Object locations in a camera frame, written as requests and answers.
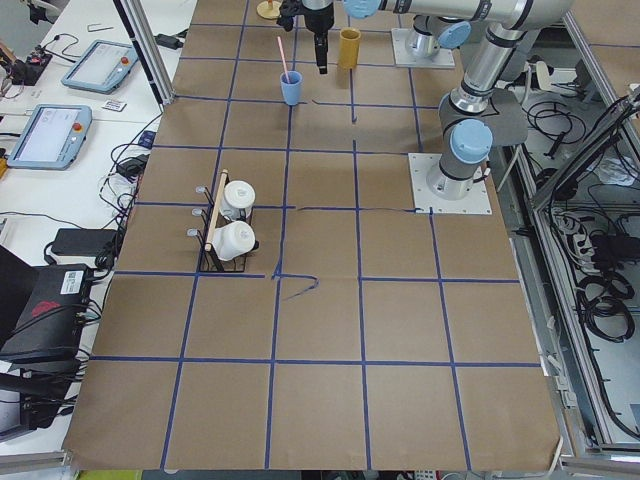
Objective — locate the pink chopstick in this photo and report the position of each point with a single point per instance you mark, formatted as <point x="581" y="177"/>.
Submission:
<point x="283" y="59"/>

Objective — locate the light blue plastic cup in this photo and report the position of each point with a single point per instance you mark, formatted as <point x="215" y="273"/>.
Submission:
<point x="291" y="87"/>

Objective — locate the bamboo cylinder holder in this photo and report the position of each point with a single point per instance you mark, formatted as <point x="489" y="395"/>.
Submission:
<point x="349" y="43"/>

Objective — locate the round wooden coaster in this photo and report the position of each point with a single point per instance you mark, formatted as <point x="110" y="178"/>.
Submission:
<point x="269" y="9"/>

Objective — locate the small black adapter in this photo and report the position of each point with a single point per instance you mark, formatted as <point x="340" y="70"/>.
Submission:
<point x="168" y="41"/>

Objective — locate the white mug upper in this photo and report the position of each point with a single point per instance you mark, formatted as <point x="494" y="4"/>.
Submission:
<point x="238" y="200"/>

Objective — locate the white mug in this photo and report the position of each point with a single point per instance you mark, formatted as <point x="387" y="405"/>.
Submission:
<point x="233" y="240"/>
<point x="238" y="200"/>

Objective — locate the upper teach pendant tablet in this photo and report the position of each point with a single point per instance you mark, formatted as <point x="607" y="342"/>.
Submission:
<point x="102" y="67"/>

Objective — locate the teach pendant tablet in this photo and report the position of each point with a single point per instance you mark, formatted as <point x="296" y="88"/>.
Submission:
<point x="102" y="67"/>
<point x="52" y="137"/>

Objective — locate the white mug lower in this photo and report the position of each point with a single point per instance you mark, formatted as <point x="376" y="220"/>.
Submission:
<point x="233" y="240"/>

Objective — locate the lower teach pendant tablet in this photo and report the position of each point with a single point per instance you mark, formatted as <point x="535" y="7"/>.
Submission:
<point x="52" y="137"/>

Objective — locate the black power adapter brick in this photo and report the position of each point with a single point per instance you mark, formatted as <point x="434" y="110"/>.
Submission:
<point x="82" y="242"/>

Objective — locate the black computer box red logo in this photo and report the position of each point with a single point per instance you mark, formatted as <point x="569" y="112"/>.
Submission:
<point x="42" y="311"/>

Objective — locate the aluminium frame post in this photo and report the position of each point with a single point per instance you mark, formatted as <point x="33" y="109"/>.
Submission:
<point x="135" y="22"/>

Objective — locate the wooden rack handle rod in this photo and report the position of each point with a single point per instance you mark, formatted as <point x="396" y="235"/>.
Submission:
<point x="218" y="195"/>

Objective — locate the black wire mug rack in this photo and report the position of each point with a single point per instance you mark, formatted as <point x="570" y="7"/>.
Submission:
<point x="208" y="261"/>

